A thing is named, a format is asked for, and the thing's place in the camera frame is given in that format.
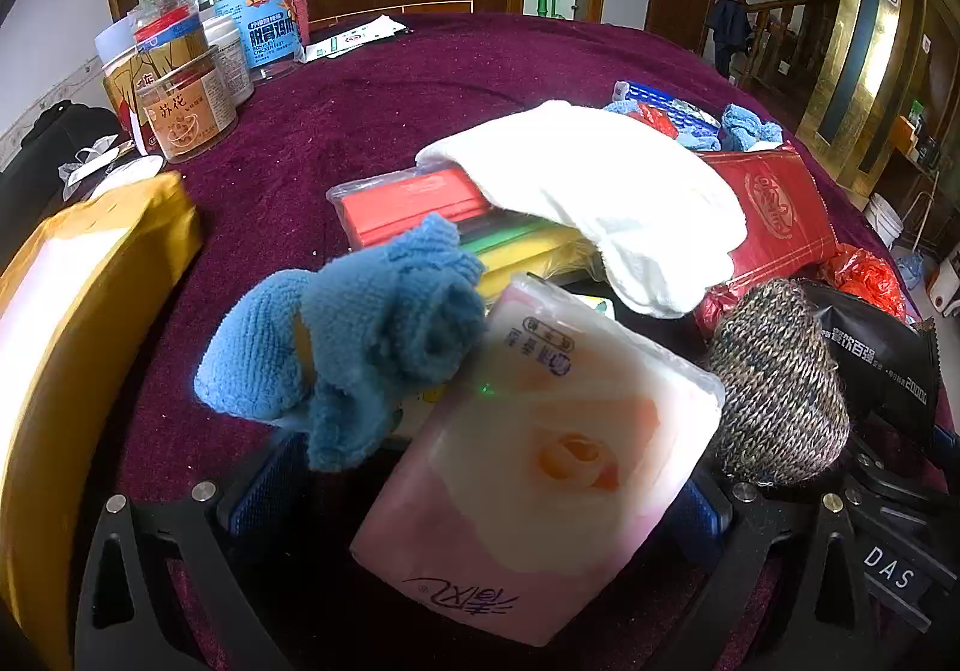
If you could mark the blue-label clear jar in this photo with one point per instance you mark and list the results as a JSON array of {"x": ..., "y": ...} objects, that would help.
[{"x": 259, "y": 26}]

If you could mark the red plastic bag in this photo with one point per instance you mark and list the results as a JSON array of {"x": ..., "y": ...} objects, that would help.
[{"x": 862, "y": 281}]

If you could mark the white-lid yellow jar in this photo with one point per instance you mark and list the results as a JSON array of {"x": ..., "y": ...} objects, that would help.
[{"x": 120, "y": 71}]

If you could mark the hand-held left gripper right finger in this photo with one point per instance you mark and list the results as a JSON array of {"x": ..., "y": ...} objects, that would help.
[{"x": 705, "y": 521}]

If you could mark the wooden stair railing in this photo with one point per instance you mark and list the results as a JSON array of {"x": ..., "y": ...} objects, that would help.
[{"x": 795, "y": 33}]

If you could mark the white cloth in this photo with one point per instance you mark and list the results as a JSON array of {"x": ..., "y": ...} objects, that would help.
[{"x": 622, "y": 206}]

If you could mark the pink tissue pack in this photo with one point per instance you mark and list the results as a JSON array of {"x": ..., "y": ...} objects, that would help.
[{"x": 540, "y": 461}]

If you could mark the black packet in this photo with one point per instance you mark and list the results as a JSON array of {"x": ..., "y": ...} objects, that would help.
[{"x": 877, "y": 356}]

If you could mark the blue plastic basket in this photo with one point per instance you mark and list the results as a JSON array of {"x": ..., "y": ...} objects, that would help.
[{"x": 694, "y": 116}]

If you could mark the light blue cloth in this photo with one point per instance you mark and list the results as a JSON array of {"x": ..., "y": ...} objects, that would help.
[{"x": 750, "y": 127}]

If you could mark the yellow bag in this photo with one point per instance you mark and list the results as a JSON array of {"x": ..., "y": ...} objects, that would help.
[{"x": 75, "y": 311}]

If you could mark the maroon tablecloth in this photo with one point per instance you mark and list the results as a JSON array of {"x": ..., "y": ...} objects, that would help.
[{"x": 315, "y": 116}]

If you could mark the blue terry cloth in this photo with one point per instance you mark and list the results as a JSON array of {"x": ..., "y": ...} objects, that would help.
[{"x": 375, "y": 318}]

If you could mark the large red packet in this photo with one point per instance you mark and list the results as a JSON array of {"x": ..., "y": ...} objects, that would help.
[{"x": 772, "y": 213}]

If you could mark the small orange-label jar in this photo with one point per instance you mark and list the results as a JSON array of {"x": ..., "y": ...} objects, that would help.
[{"x": 187, "y": 116}]

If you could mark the blue plastic bag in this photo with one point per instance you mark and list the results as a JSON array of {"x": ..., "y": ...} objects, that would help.
[{"x": 909, "y": 270}]

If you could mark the white bucket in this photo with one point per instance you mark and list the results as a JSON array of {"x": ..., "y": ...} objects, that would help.
[{"x": 881, "y": 221}]

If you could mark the white plastic jar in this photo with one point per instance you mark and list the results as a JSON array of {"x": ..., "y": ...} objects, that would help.
[{"x": 229, "y": 59}]

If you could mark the pack of coloured sponges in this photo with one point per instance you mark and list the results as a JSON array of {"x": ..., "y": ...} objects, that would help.
[{"x": 405, "y": 202}]

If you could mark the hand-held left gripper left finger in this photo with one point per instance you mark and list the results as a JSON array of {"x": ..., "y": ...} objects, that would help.
[{"x": 259, "y": 498}]

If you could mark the white face mask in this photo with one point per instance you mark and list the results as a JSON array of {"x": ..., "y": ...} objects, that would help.
[{"x": 105, "y": 164}]

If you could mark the white paper leaflet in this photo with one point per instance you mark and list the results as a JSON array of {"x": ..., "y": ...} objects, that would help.
[{"x": 352, "y": 39}]

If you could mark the black bag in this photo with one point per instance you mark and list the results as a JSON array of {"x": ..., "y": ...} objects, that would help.
[{"x": 45, "y": 146}]

